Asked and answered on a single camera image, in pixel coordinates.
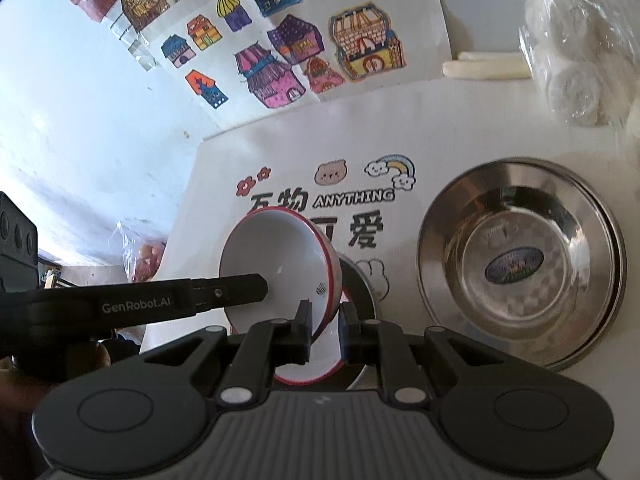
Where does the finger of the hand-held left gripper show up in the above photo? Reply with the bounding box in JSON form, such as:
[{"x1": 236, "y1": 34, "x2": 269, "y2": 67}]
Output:
[{"x1": 190, "y1": 272, "x2": 272, "y2": 312}]

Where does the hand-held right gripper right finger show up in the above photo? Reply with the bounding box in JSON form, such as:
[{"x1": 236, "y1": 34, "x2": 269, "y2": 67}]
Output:
[{"x1": 339, "y1": 301, "x2": 506, "y2": 407}]

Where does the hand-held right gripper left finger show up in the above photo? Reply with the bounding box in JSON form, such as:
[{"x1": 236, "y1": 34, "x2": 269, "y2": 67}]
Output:
[{"x1": 140, "y1": 299, "x2": 314, "y2": 407}]

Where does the white red-rimmed bowl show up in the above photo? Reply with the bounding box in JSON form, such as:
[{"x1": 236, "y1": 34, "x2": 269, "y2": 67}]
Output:
[
  {"x1": 218, "y1": 208, "x2": 344, "y2": 341},
  {"x1": 272, "y1": 300, "x2": 362, "y2": 387}
]

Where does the stainless steel bowl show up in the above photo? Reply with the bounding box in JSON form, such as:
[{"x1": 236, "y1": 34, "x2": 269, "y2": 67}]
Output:
[{"x1": 337, "y1": 255, "x2": 385, "y2": 392}]

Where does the stainless steel plate blue label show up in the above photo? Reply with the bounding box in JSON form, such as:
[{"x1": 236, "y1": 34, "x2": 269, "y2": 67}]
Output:
[{"x1": 416, "y1": 160, "x2": 620, "y2": 363}]

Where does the person's left hand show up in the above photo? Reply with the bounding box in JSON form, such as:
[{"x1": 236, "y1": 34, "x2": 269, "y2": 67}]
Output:
[{"x1": 0, "y1": 342, "x2": 112, "y2": 413}]

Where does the clear bag with red contents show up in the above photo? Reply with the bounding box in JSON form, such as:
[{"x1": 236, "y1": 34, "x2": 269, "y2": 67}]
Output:
[{"x1": 115, "y1": 219, "x2": 169, "y2": 286}]

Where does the printed white table mat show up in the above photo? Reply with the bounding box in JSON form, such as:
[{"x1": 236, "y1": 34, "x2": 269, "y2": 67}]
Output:
[{"x1": 137, "y1": 77, "x2": 640, "y2": 396}]

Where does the house drawings poster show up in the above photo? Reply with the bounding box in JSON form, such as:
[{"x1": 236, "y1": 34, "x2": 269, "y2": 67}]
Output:
[{"x1": 140, "y1": 0, "x2": 449, "y2": 128}]

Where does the white stick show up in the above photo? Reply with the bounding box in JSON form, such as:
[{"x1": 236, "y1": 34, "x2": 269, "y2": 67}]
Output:
[
  {"x1": 457, "y1": 51, "x2": 526, "y2": 64},
  {"x1": 442, "y1": 60, "x2": 532, "y2": 81}
]

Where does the plastic bag of white rolls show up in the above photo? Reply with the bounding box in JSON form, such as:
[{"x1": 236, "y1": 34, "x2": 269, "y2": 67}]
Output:
[{"x1": 517, "y1": 0, "x2": 640, "y2": 128}]

